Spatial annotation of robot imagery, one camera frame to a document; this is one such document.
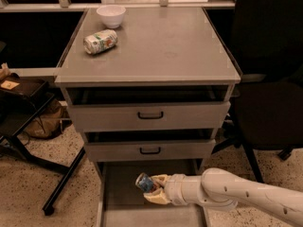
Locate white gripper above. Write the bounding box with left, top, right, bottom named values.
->
left=143, top=174, right=187, bottom=205

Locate blue silver redbull can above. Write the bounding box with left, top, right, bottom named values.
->
left=135, top=173, right=154, bottom=193

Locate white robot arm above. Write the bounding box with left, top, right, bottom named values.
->
left=135, top=168, right=303, bottom=227

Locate grey open bottom drawer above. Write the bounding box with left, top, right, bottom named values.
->
left=96, top=160, right=210, bottom=227

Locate grey middle drawer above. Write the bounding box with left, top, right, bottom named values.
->
left=84, top=129, right=216, bottom=162

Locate grey drawer cabinet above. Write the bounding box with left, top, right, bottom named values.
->
left=53, top=6, right=241, bottom=178

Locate grey top drawer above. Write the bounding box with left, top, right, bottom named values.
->
left=66, top=88, right=230, bottom=132

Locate white green soda can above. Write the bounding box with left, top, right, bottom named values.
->
left=83, top=29, right=118, bottom=55

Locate brown bag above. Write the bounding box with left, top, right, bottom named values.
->
left=24, top=99, right=69, bottom=139

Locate black side table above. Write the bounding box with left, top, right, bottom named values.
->
left=0, top=74, right=85, bottom=216

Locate white bowl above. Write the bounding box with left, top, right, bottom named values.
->
left=97, top=5, right=126, bottom=28

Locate black office chair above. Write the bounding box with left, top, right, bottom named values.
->
left=214, top=0, right=303, bottom=183

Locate black middle drawer handle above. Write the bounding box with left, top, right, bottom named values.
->
left=139, top=148, right=161, bottom=155

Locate black drawer handle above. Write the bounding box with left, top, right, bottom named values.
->
left=137, top=112, right=164, bottom=120
left=139, top=148, right=161, bottom=155

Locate black top drawer handle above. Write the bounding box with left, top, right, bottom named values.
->
left=137, top=112, right=164, bottom=120

